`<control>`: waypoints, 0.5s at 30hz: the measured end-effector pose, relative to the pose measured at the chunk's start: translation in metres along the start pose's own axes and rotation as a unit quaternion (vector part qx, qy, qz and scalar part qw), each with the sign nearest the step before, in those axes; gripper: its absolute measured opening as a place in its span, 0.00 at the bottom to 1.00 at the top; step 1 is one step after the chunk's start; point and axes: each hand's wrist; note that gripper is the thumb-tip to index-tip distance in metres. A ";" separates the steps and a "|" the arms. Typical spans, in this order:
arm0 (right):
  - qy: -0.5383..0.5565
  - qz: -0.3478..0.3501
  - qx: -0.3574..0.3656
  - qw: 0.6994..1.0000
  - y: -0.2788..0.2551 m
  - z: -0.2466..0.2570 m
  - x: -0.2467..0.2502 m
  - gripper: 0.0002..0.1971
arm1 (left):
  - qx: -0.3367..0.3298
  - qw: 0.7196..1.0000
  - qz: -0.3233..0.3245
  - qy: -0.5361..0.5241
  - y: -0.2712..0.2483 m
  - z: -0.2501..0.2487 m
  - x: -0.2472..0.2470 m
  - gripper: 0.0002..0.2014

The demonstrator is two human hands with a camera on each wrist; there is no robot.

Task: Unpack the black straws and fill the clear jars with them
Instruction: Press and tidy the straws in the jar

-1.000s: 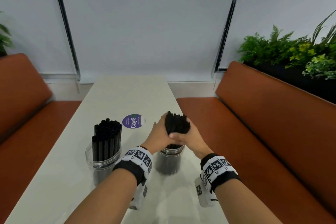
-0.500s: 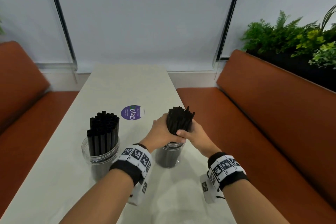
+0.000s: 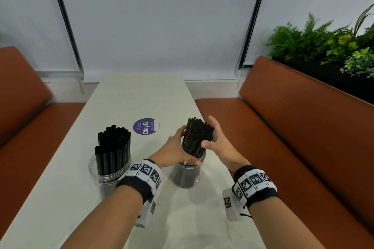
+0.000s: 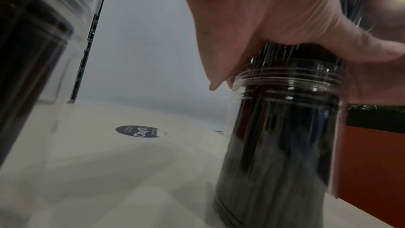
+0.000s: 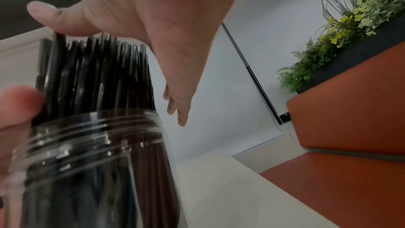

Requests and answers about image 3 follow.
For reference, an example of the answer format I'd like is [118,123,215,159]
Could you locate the person's right hand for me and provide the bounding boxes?
[201,116,246,171]

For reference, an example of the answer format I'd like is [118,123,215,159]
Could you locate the person's left hand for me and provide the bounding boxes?
[148,126,202,169]

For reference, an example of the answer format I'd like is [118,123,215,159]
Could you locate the bunch of thin black straws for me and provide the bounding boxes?
[181,117,215,159]

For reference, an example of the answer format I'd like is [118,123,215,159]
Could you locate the person's left forearm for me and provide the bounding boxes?
[60,185,146,249]

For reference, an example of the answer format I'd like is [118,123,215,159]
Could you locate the person's right forearm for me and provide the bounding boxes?
[226,155,326,249]

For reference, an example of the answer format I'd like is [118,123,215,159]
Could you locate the clear plastic jar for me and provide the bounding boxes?
[172,153,207,189]
[88,153,133,200]

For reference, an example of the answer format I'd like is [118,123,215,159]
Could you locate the orange bench seat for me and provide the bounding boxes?
[0,102,86,238]
[194,98,374,249]

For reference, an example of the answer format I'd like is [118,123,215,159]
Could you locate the round purple sticker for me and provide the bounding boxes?
[133,118,160,136]

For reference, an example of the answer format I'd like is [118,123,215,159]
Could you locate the black wristband with marker tags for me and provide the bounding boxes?
[232,165,280,208]
[116,159,162,204]

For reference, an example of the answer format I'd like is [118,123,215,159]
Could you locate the bunch of thick black straws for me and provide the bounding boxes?
[94,125,132,198]

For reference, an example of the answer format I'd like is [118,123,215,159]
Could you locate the orange bench backrest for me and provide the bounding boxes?
[0,46,54,148]
[239,56,374,235]

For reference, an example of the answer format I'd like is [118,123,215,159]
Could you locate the black planter box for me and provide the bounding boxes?
[272,55,374,106]

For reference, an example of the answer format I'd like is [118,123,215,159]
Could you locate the green fern plants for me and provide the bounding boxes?
[265,2,374,79]

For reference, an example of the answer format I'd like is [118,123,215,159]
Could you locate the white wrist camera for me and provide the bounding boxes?
[134,184,157,228]
[223,188,252,222]

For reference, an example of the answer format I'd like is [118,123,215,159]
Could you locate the black window frame bar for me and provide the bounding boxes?
[47,0,85,80]
[235,0,272,69]

